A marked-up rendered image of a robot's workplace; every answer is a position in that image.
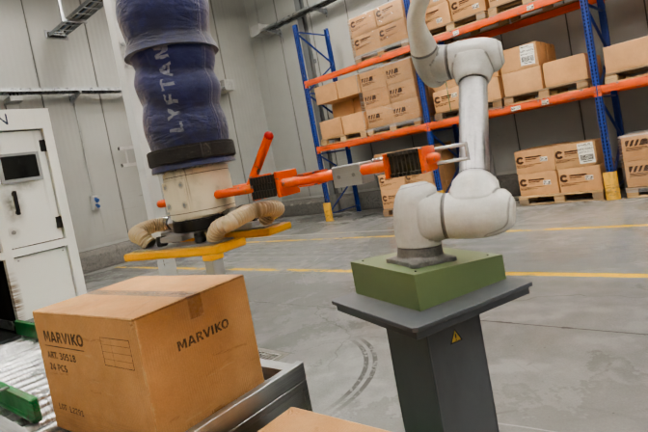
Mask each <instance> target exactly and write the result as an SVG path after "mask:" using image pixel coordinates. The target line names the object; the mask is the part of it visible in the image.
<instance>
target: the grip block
mask: <svg viewBox="0 0 648 432"><path fill-rule="evenodd" d="M295 175H297V172H296V169H289V170H284V171H279V172H274V173H273V174H271V173H269V174H263V175H254V176H249V182H250V187H251V193H252V198H253V202H255V201H259V200H263V199H267V198H271V197H277V194H278V197H279V198H280V197H284V196H288V195H292V194H296V193H299V192H300V188H298V187H297V186H293V187H287V188H282V185H281V180H282V179H283V178H288V177H293V176H295Z"/></svg>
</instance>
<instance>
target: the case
mask: <svg viewBox="0 0 648 432"><path fill-rule="evenodd" d="M33 316H34V321H35V325H36V330H37V334H38V339H39V344H40V351H41V355H42V360H43V364H44V369H45V373H46V378H47V382H48V387H49V390H50V395H51V399H52V404H53V409H54V413H55V418H56V421H57V426H58V427H61V428H64V429H66V430H68V431H71V432H185V431H186V430H188V429H190V428H191V427H193V426H194V425H196V424H198V423H199V422H201V421H202V420H204V419H206V418H208V417H209V416H211V415H212V414H214V413H216V412H217V411H219V410H220V409H222V408H224V407H225V406H227V405H228V404H230V403H231V402H232V401H234V400H235V399H237V398H238V397H240V396H242V395H243V394H245V393H246V392H248V391H250V390H252V389H253V388H255V387H256V386H258V385H260V384H261V383H263V382H264V378H263V373H262V368H261V363H260V358H259V354H258V349H257V340H256V335H255V329H254V324H253V319H252V315H251V310H250V305H249V300H248V295H247V290H246V285H245V281H244V276H243V275H189V276H138V277H135V278H132V279H129V280H126V281H123V282H120V283H115V284H112V285H109V286H106V287H102V288H100V289H97V290H94V291H91V292H88V293H85V294H82V295H79V296H76V297H73V298H70V299H67V300H65V301H62V302H59V303H56V304H53V305H50V306H47V307H44V308H41V309H38V310H33Z"/></svg>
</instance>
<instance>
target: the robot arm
mask: <svg viewBox="0 0 648 432"><path fill-rule="evenodd" d="M429 2H430V0H412V1H411V4H410V7H409V10H408V14H407V30H408V36H409V43H410V52H411V56H412V61H413V64H414V67H415V69H416V72H417V74H418V76H419V78H420V79H421V80H422V82H423V83H424V84H426V85H427V86H428V87H430V88H438V87H441V86H442V85H443V84H444V83H445V82H446V81H447V80H450V79H455V82H456V84H457V86H458V87H459V143H463V142H468V147H469V153H470V159H471V160H466V161H460V162H459V175H458V176H457V177H456V178H455V179H453V180H452V183H451V187H450V190H449V193H438V192H437V188H436V187H435V186H434V185H433V184H432V183H429V182H427V181H420V182H415V183H410V184H405V185H401V186H400V188H399V190H398V192H397V193H396V196H395V199H394V204H393V227H394V235H395V240H396V247H397V256H392V257H388V258H386V263H392V264H397V265H401V266H405V267H409V268H411V269H418V268H420V267H424V266H429V265H434V264H439V263H444V262H449V261H455V260H457V257H456V256H454V255H449V254H445V253H444V252H443V246H442V240H445V239H477V238H486V237H491V236H495V235H498V234H501V233H503V232H506V231H508V230H509V229H510V228H512V227H513V226H514V224H515V220H516V203H515V199H514V198H513V197H512V195H511V193H509V192H508V191H507V190H506V189H500V185H499V181H498V180H497V179H496V178H495V177H494V176H493V175H492V174H491V173H490V154H489V123H488V120H489V111H488V84H489V83H490V81H491V79H492V76H493V74H494V72H497V71H499V70H500V69H501V68H502V66H503V64H504V56H503V50H502V46H501V42H500V41H499V40H496V39H492V38H473V39H467V40H459V41H456V42H454V43H450V44H443V45H437V44H436V42H435V40H434V38H433V37H432V35H431V33H430V32H429V30H428V28H427V26H426V23H425V13H426V10H427V7H428V4H429Z"/></svg>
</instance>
